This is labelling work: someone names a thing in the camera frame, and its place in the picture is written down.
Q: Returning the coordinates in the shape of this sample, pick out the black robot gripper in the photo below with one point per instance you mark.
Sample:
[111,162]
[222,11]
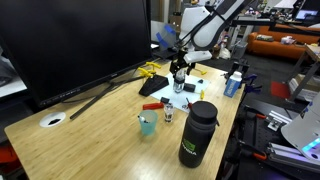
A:
[180,63]

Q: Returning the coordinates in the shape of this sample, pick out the clear glass bottle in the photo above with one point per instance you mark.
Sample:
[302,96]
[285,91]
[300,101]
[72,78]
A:
[179,80]

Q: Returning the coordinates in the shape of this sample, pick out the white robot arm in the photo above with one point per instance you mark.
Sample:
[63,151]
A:
[200,29]

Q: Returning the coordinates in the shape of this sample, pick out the white paper board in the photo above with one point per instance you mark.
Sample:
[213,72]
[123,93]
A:
[179,99]

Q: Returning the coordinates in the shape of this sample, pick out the large black water bottle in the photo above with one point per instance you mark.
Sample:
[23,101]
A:
[198,131]

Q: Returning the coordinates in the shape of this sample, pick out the black rectangular block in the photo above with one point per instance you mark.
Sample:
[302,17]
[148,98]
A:
[189,87]

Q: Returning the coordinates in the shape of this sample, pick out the black wedge stand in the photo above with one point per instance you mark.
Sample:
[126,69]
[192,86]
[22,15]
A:
[153,84]

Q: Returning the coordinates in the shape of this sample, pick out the yellow clamp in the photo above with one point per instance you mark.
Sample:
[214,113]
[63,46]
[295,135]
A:
[151,72]

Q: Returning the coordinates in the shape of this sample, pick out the small clear glass jar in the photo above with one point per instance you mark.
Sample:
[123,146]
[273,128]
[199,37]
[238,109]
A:
[168,112]

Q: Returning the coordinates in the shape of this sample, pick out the red marker pen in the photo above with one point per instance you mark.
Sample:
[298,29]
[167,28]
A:
[153,106]

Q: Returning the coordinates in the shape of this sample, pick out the blue water carton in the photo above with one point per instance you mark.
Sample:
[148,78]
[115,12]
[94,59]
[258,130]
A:
[233,84]

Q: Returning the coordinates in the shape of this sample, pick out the teal plastic cup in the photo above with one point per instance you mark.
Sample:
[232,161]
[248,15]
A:
[148,120]

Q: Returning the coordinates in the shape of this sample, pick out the orange sofa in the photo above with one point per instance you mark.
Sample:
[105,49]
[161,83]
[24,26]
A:
[267,42]

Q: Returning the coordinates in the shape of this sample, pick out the large black monitor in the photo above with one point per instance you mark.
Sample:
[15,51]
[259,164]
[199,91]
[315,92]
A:
[61,48]

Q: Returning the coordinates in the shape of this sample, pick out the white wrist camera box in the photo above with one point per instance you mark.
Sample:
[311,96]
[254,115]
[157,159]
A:
[197,56]

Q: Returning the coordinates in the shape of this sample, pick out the orange black handled screwdriver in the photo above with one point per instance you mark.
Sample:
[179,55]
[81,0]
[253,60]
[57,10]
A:
[189,104]

